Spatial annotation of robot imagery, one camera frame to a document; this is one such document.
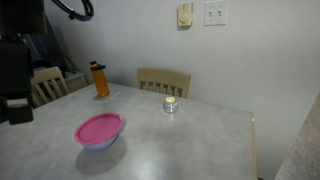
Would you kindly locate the orange water bottle black cap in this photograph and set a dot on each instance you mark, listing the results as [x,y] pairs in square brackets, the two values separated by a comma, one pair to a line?
[100,81]

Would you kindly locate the pink round lid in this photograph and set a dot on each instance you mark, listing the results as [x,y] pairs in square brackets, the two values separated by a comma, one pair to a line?
[99,128]

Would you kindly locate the white double light switch plate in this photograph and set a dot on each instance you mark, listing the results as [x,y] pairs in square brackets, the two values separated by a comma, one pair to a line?
[216,12]

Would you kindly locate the beige low cabinet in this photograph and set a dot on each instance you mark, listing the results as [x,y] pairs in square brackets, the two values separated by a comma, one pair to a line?
[75,80]

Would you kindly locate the beige wall dimmer switch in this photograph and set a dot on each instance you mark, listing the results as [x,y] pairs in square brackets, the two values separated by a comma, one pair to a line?
[184,14]

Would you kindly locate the blue plastic bowl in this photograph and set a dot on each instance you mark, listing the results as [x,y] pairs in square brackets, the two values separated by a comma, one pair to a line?
[103,143]

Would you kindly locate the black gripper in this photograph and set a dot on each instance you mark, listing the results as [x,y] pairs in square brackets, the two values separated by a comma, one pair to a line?
[15,68]

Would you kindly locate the wooden chair with slatted back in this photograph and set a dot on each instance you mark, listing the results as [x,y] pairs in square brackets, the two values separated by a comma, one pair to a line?
[163,81]
[46,85]

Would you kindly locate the small glass candle jar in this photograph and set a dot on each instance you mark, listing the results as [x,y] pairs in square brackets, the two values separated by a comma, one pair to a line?
[170,105]

